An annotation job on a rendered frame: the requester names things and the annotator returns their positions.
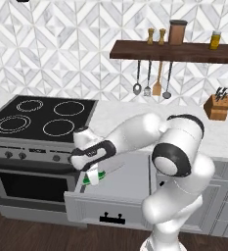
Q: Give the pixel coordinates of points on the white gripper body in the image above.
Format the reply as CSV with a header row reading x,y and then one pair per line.
x,y
93,175

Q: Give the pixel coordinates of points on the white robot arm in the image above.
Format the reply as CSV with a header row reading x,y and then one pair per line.
x,y
180,137

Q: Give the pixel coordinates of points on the grey open drawer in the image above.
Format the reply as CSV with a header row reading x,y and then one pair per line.
x,y
125,183

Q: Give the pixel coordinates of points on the wooden knife block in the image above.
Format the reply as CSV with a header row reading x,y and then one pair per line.
x,y
216,106

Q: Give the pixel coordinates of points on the grey stove knob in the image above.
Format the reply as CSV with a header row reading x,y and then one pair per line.
x,y
56,158
22,155
8,154

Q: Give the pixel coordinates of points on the steel oven door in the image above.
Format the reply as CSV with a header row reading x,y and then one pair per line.
x,y
30,189

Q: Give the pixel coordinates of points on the black glass hob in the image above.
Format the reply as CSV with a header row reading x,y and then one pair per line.
x,y
37,117

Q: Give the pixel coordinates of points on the hanging steel ladle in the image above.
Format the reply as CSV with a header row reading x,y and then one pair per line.
x,y
137,85

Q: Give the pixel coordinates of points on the hanging steel slotted spatula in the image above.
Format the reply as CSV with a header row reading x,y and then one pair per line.
x,y
147,87

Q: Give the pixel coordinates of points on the hanging wooden spatula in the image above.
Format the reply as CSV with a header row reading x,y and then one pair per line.
x,y
157,85

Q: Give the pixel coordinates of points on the hanging steel spoon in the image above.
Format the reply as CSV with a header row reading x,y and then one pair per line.
x,y
167,91

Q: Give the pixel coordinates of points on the wooden salt shaker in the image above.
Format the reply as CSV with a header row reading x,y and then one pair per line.
x,y
150,36

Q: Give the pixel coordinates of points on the wooden pepper shaker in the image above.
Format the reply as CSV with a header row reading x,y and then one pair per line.
x,y
162,36

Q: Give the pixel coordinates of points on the brown jar with dark lid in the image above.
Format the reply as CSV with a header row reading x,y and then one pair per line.
x,y
177,32

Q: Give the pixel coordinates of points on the yellow bottle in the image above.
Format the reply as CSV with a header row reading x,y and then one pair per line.
x,y
215,40

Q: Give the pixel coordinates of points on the dark wooden wall shelf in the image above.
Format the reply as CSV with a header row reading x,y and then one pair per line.
x,y
177,52

